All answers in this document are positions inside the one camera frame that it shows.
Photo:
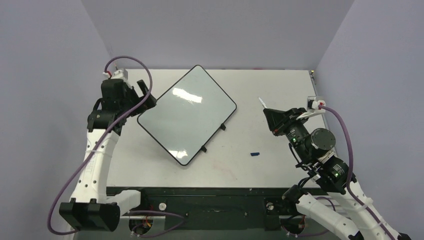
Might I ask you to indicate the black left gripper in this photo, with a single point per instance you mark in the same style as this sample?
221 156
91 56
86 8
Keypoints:
150 103

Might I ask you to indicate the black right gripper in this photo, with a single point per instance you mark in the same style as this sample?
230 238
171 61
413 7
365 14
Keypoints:
280 121

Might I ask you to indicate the white marker pen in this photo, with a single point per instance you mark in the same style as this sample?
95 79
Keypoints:
262 103

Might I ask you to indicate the black framed whiteboard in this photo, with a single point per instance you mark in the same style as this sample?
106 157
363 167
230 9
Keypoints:
188 114

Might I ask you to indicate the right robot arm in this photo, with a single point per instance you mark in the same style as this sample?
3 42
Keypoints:
333 175

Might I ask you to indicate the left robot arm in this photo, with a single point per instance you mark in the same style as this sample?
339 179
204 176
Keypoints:
89 208

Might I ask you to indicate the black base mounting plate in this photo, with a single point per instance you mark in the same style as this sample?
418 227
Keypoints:
224 208

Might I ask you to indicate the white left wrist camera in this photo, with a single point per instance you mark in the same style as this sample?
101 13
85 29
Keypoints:
120 73

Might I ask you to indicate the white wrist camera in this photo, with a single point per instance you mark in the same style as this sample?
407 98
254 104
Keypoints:
314 106
120 73

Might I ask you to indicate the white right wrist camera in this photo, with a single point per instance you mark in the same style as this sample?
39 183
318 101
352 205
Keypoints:
314 106

